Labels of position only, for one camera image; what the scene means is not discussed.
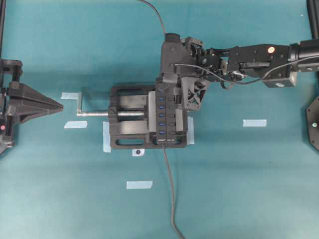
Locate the blue tape strip right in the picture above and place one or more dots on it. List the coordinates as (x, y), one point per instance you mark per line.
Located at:
(254, 123)

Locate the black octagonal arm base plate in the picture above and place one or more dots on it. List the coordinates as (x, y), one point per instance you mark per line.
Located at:
(312, 116)

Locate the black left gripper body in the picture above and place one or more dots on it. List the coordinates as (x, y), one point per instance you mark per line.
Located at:
(14, 68)

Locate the blue tape strip mid left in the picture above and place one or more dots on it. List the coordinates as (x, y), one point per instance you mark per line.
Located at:
(75, 124)

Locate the blue tape on vise right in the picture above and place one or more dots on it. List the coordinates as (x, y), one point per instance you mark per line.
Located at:
(190, 132)

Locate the blue tape strip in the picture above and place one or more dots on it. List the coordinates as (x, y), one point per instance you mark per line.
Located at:
(69, 96)
(254, 123)
(138, 185)

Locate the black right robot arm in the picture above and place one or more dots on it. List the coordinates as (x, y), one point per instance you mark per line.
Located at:
(250, 64)

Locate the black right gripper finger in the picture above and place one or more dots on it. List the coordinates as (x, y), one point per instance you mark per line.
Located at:
(193, 91)
(167, 81)

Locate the black left frame post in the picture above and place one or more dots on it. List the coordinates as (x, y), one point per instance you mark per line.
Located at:
(2, 18)

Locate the black bench vise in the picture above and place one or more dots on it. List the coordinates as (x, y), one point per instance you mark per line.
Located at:
(140, 132)

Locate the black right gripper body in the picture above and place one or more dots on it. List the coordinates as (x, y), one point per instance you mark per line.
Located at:
(180, 55)

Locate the blue tape strip bottom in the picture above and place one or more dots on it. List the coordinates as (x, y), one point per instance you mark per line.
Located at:
(138, 185)

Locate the blue tape strip upper left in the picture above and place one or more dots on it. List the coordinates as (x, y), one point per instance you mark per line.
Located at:
(69, 96)

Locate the black multiport USB hub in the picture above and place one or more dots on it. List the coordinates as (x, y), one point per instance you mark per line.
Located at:
(165, 116)

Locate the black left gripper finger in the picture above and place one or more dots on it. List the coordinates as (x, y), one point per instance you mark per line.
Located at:
(20, 91)
(25, 113)

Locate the blue tape on vise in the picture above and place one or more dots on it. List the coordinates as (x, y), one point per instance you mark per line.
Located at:
(190, 132)
(106, 137)

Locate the silver vise screw handle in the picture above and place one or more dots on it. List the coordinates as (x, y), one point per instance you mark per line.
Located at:
(80, 113)

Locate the blue tape on vise left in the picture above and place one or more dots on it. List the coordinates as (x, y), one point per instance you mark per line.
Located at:
(106, 137)

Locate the black aluminium frame rail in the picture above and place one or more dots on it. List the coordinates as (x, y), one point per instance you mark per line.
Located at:
(313, 13)

